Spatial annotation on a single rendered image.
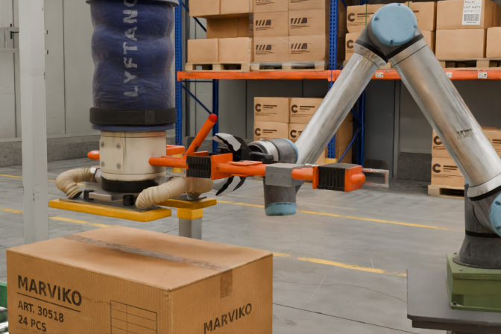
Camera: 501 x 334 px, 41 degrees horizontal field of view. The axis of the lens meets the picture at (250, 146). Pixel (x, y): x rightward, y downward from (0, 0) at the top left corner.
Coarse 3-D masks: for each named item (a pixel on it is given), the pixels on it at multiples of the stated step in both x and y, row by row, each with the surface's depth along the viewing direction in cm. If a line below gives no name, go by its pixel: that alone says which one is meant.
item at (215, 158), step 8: (200, 152) 167; (192, 160) 162; (200, 160) 160; (208, 160) 159; (216, 160) 160; (224, 160) 163; (232, 160) 166; (192, 168) 163; (200, 168) 162; (208, 168) 160; (192, 176) 162; (200, 176) 161; (208, 176) 160; (216, 176) 161; (224, 176) 164; (232, 176) 166
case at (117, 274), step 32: (32, 256) 174; (64, 256) 172; (96, 256) 173; (128, 256) 173; (160, 256) 173; (192, 256) 173; (224, 256) 173; (256, 256) 174; (32, 288) 175; (64, 288) 167; (96, 288) 160; (128, 288) 153; (160, 288) 148; (192, 288) 152; (224, 288) 161; (256, 288) 172; (32, 320) 176; (64, 320) 168; (96, 320) 161; (128, 320) 154; (160, 320) 148; (192, 320) 152; (224, 320) 162; (256, 320) 173
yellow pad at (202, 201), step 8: (120, 200) 189; (168, 200) 179; (176, 200) 179; (184, 200) 178; (192, 200) 178; (200, 200) 179; (208, 200) 180; (216, 200) 183; (184, 208) 176; (192, 208) 175; (200, 208) 176
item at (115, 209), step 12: (84, 192) 174; (60, 204) 174; (72, 204) 172; (84, 204) 171; (96, 204) 169; (108, 204) 168; (120, 204) 169; (132, 204) 167; (108, 216) 165; (120, 216) 163; (132, 216) 161; (144, 216) 159; (156, 216) 162; (168, 216) 166
